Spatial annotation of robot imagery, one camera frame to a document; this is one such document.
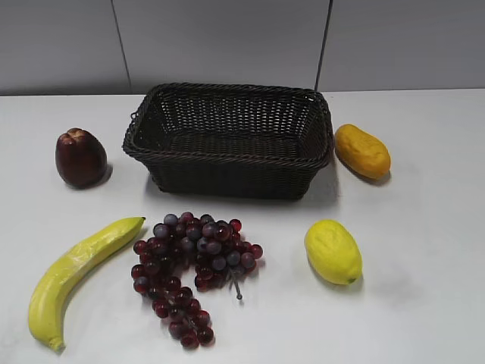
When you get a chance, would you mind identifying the dark red apple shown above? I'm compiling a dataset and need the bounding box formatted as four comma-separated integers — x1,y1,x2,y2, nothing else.
55,127,108,189

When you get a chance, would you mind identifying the black wicker basket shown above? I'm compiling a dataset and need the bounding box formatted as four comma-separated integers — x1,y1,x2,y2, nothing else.
122,83,333,200

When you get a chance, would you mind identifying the purple grape bunch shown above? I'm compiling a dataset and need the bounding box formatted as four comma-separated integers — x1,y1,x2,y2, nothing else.
131,212,264,350

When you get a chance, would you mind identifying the yellow lemon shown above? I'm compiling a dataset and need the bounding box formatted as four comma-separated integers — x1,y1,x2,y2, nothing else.
304,219,363,285

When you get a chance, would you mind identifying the orange mango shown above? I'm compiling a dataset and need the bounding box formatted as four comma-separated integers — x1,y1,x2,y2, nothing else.
334,124,391,180

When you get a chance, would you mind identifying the yellow banana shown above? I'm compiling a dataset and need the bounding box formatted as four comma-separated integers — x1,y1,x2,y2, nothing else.
28,217,145,353

